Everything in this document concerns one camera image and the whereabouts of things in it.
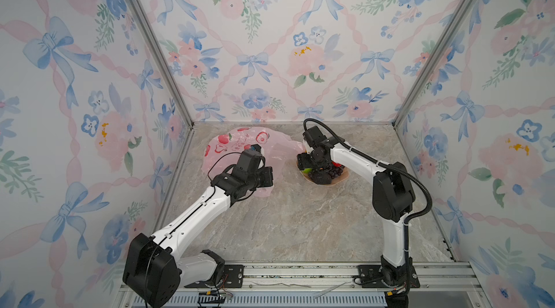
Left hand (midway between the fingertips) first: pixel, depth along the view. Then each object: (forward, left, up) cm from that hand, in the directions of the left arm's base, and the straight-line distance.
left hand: (274, 173), depth 80 cm
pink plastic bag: (+15, -2, -6) cm, 16 cm away
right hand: (+12, -14, -10) cm, 21 cm away
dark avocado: (+3, -19, -8) cm, 21 cm away
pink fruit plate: (+6, -30, -11) cm, 32 cm away
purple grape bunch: (+9, -27, -12) cm, 31 cm away
